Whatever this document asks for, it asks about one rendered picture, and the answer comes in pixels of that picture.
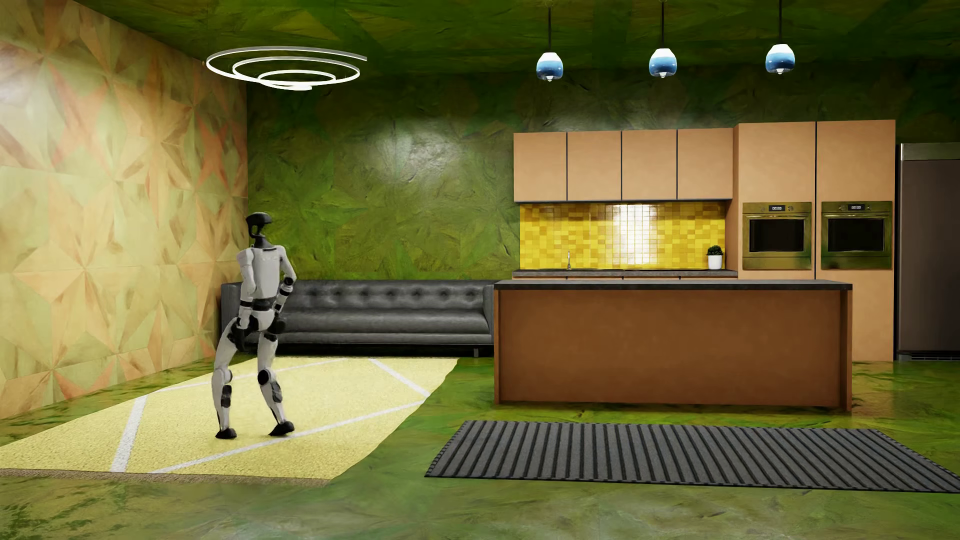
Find dark kitchen counter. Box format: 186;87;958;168
511;268;740;282

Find brown kitchen island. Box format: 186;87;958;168
492;279;855;414

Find blue white pendant lamp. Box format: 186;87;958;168
764;0;797;76
648;0;678;80
535;6;565;83

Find yellow tile backsplash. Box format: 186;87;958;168
518;199;729;272

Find dark steel refrigerator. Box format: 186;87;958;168
896;141;960;363

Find black robot head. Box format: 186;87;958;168
245;212;274;249

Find yellow rug with white lines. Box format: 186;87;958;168
0;355;459;488

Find white robot leg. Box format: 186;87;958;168
210;328;261;441
255;330;297;438

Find white right robot leg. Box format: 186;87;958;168
255;330;297;438

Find dark striped floor mat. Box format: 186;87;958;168
424;419;960;495

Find tan tall oven cabinet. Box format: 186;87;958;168
732;119;898;364

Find black tufted leather sofa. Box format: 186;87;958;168
220;279;498;359

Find brass built-in wall oven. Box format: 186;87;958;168
820;199;895;272
741;201;814;272

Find white spiral ring ceiling light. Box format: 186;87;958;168
205;45;369;93

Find tan upper wall cabinets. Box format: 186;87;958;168
513;127;735;204

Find white left robot leg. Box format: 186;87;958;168
210;328;261;441

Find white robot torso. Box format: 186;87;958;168
237;244;288;332

